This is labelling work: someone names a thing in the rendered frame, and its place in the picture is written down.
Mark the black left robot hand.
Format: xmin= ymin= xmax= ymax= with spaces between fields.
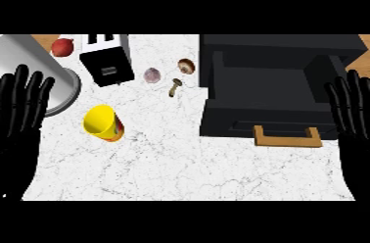
xmin=0 ymin=64 xmax=56 ymax=202

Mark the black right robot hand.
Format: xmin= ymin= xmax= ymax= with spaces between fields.
xmin=323 ymin=69 xmax=370 ymax=202

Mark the yellow cup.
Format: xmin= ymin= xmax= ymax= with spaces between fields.
xmin=81 ymin=104 xmax=125 ymax=143

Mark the black open drawer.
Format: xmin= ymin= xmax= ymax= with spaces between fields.
xmin=198 ymin=50 xmax=349 ymax=141

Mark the silver cylindrical appliance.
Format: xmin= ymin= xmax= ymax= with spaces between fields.
xmin=0 ymin=34 xmax=84 ymax=118

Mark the red onion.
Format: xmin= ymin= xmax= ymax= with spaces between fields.
xmin=50 ymin=37 xmax=77 ymax=58

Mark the black and white toaster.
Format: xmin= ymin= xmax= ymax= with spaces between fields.
xmin=78 ymin=34 xmax=136 ymax=88

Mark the black cabinet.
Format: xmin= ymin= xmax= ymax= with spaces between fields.
xmin=198 ymin=34 xmax=370 ymax=88

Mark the purple garlic bulb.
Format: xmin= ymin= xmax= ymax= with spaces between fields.
xmin=143 ymin=67 xmax=162 ymax=84

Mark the small brown mushroom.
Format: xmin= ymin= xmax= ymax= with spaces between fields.
xmin=168 ymin=77 xmax=186 ymax=99

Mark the brown mushroom cap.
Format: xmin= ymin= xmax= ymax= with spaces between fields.
xmin=177 ymin=58 xmax=196 ymax=75

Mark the wooden drawer handle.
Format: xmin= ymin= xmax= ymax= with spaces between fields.
xmin=254 ymin=124 xmax=324 ymax=149

